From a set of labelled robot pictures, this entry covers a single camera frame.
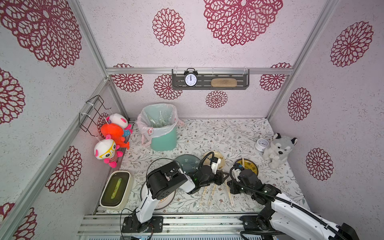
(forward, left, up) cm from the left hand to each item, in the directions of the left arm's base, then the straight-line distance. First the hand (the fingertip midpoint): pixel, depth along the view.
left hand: (228, 175), depth 87 cm
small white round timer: (+23, -26, -1) cm, 35 cm away
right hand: (-5, +2, +2) cm, 5 cm away
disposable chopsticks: (+10, -11, -3) cm, 15 cm away
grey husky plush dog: (+9, -27, +9) cm, 30 cm away
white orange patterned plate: (-14, +37, -4) cm, 40 cm away
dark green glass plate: (+9, +23, -3) cm, 25 cm away
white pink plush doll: (+30, +66, +15) cm, 74 cm away
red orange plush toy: (+21, +66, +14) cm, 71 cm away
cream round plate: (+5, +12, +10) cm, 17 cm away
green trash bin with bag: (+32, +44, +9) cm, 55 cm away
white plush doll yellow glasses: (+8, +67, +16) cm, 69 cm away
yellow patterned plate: (+9, -15, -4) cm, 18 cm away
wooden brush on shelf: (+45, +2, +32) cm, 55 cm away
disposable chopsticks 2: (-9, +10, -3) cm, 14 cm away
